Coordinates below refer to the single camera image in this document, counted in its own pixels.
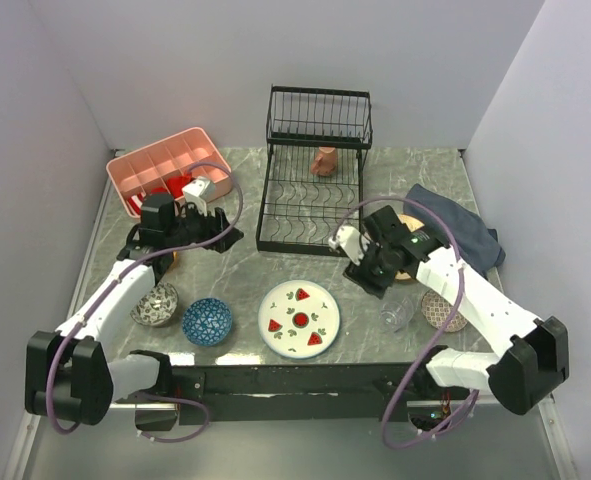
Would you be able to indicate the pink compartment tray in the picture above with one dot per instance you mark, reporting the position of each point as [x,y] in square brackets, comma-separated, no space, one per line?
[188,152]

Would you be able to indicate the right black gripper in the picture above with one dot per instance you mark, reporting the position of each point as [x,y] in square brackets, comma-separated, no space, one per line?
[360,275]

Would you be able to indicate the aluminium frame rail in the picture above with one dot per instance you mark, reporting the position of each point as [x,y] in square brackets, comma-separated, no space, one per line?
[125,405]

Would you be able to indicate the red patterned small bowl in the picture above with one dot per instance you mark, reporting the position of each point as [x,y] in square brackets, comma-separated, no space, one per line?
[436,310]

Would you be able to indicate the grey patterned bowl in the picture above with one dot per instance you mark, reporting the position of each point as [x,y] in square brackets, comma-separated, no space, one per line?
[157,308]

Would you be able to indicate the white watermelon plate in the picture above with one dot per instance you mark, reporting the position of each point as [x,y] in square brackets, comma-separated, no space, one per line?
[299,319]

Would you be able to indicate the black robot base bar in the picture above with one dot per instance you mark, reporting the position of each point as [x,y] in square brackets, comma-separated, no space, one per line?
[230,393]

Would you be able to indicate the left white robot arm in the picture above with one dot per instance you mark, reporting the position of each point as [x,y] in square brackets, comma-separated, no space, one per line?
[67,374]

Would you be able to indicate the red item in tray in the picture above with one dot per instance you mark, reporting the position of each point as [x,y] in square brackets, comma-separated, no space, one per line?
[174,185]

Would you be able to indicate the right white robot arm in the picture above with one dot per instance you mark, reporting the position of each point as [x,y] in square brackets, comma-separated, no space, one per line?
[529,356]

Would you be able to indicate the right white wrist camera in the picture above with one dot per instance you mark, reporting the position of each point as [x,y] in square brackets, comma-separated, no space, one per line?
[348,239]

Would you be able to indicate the blue triangle pattern bowl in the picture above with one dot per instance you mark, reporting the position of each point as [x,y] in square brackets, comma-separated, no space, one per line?
[207,322]

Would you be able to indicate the beige bird plate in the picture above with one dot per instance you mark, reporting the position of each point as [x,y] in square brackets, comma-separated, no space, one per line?
[412,224]

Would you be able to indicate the blue cloth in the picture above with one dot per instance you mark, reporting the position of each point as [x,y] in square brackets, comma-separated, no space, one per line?
[478,244]

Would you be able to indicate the pink coffee mug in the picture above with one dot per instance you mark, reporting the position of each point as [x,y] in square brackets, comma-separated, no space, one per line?
[325,162]

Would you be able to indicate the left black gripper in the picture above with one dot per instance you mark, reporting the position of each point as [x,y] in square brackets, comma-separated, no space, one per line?
[213,226]

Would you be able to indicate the black wire dish rack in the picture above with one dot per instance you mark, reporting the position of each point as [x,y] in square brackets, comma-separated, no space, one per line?
[299,210]

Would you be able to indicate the clear plastic cup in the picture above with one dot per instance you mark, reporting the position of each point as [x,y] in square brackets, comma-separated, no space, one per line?
[396,315]

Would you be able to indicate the red white striped item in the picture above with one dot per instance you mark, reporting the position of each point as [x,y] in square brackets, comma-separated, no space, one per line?
[135,203]

